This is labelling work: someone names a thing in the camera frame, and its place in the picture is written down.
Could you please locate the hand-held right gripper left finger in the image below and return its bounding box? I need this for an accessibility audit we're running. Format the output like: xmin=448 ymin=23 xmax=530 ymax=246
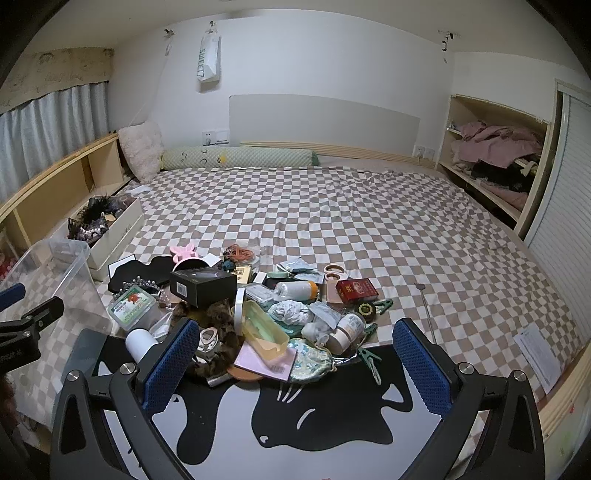
xmin=50 ymin=318 xmax=201 ymax=480

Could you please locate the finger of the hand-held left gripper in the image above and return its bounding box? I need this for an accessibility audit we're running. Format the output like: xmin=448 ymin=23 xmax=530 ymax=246
xmin=0 ymin=296 xmax=65 ymax=334
xmin=0 ymin=282 xmax=27 ymax=312

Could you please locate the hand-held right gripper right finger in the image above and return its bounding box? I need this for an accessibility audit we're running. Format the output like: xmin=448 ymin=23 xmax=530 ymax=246
xmin=392 ymin=318 xmax=548 ymax=480

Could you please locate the clear plastic container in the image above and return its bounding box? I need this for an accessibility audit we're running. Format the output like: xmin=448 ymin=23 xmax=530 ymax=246
xmin=0 ymin=239 xmax=115 ymax=428

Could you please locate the yellow translucent plastic box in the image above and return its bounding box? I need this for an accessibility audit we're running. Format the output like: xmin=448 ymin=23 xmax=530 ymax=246
xmin=241 ymin=300 xmax=289 ymax=358

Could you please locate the white cylinder cup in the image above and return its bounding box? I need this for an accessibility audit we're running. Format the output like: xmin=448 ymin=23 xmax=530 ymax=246
xmin=126 ymin=328 xmax=160 ymax=363

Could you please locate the metal telescopic rod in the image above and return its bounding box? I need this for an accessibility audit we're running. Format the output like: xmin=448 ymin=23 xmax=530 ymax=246
xmin=414 ymin=284 xmax=438 ymax=344

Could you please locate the grey blue flat item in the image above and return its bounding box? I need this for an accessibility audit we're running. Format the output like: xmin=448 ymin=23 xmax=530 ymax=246
xmin=74 ymin=329 xmax=109 ymax=374

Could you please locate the leopard fur hair band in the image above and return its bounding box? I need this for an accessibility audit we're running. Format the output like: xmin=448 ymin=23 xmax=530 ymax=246
xmin=171 ymin=299 xmax=241 ymax=379

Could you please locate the green and white packet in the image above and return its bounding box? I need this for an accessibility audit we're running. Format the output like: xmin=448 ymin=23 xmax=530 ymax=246
xmin=107 ymin=285 xmax=157 ymax=330

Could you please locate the black cardboard box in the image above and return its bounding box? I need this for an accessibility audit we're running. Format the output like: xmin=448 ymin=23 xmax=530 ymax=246
xmin=169 ymin=265 xmax=238 ymax=309

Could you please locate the pearl tiara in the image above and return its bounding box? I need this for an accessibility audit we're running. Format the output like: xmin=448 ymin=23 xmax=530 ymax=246
xmin=115 ymin=275 xmax=160 ymax=301

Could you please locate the white jar with tan lid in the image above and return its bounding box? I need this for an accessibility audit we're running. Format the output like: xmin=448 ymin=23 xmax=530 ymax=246
xmin=330 ymin=313 xmax=366 ymax=355

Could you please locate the white hoop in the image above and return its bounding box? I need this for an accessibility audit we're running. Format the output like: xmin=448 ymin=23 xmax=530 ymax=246
xmin=233 ymin=287 xmax=245 ymax=335

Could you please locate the pink notebook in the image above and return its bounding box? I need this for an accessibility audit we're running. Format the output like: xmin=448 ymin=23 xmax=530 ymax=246
xmin=234 ymin=344 xmax=298 ymax=381

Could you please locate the black case with white edge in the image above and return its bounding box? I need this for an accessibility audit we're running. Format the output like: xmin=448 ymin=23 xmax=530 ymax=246
xmin=107 ymin=258 xmax=174 ymax=294

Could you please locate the white storage box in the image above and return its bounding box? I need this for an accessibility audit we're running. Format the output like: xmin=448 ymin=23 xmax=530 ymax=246
xmin=48 ymin=196 xmax=145 ymax=282

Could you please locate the red patterned box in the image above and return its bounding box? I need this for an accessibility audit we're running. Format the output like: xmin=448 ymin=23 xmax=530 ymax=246
xmin=335 ymin=278 xmax=379 ymax=304

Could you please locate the pile of hair accessories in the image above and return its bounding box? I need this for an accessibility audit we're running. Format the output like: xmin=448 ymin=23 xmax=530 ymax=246
xmin=67 ymin=195 xmax=139 ymax=241

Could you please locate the pale blue packet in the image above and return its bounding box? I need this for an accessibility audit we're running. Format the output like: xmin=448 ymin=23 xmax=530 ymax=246
xmin=309 ymin=302 xmax=342 ymax=328

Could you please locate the floral fabric pouch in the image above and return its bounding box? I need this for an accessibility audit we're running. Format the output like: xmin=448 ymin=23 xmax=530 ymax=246
xmin=288 ymin=338 xmax=335 ymax=384

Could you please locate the white paper sheet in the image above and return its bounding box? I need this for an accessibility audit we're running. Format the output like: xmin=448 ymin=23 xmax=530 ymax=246
xmin=513 ymin=322 xmax=571 ymax=395

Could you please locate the long wooden shelf unit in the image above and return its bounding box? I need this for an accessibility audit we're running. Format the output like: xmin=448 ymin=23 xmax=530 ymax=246
xmin=0 ymin=133 xmax=130 ymax=278

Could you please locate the crumpled white plastic bag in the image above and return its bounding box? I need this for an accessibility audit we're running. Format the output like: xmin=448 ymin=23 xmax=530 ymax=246
xmin=268 ymin=299 xmax=315 ymax=328

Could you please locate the white bottle with orange cap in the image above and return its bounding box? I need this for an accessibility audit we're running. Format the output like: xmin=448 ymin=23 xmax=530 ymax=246
xmin=274 ymin=279 xmax=319 ymax=303

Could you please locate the grey curtain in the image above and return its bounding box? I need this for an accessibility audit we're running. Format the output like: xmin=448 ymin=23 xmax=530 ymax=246
xmin=0 ymin=80 xmax=112 ymax=201

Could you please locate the fluffy white pillow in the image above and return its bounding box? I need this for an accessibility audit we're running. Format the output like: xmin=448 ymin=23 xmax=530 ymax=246
xmin=117 ymin=121 xmax=164 ymax=184

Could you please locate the pile of dark clothes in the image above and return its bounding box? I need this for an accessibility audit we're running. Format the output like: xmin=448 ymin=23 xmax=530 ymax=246
xmin=471 ymin=159 xmax=539 ymax=192

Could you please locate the wooden wardrobe shelf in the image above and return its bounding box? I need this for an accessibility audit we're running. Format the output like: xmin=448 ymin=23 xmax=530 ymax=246
xmin=436 ymin=95 xmax=561 ymax=241

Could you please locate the white slatted door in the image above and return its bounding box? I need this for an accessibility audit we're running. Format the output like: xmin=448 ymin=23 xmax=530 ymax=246
xmin=524 ymin=78 xmax=591 ymax=296

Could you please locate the long green bolster pillow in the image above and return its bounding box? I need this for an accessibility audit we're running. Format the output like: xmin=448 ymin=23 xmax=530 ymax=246
xmin=160 ymin=145 xmax=321 ymax=171

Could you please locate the beige floral valance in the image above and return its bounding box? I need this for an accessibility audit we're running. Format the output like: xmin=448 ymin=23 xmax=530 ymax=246
xmin=0 ymin=47 xmax=115 ymax=114

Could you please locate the pile of pink clothes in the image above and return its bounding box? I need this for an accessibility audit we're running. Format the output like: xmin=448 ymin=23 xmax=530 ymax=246
xmin=450 ymin=121 xmax=543 ymax=174

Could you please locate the white headboard panel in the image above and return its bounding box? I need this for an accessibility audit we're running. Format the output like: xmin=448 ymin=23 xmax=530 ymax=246
xmin=229 ymin=95 xmax=422 ymax=158

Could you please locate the hanging white bag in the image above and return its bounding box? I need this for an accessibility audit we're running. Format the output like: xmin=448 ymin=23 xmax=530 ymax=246
xmin=198 ymin=23 xmax=222 ymax=84

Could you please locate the bundle of orange hair ties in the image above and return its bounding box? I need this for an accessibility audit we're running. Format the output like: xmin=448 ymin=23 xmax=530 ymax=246
xmin=223 ymin=244 xmax=259 ymax=264

